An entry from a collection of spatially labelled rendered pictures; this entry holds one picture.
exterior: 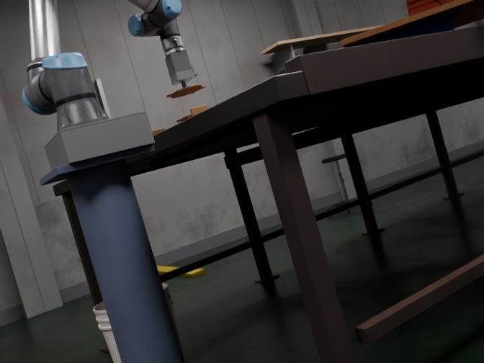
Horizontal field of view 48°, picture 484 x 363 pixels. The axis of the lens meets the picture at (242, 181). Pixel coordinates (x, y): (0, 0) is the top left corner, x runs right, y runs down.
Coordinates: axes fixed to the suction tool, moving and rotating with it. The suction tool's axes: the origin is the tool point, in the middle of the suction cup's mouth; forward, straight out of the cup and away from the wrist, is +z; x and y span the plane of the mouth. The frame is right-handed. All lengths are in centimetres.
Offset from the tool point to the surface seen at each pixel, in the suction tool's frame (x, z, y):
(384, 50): -28, 13, -80
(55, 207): 42, 23, 319
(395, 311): -15, 79, -72
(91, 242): 51, 40, -38
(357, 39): -43, 3, -50
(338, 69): -11, 16, -83
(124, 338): 50, 68, -39
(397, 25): -52, 3, -58
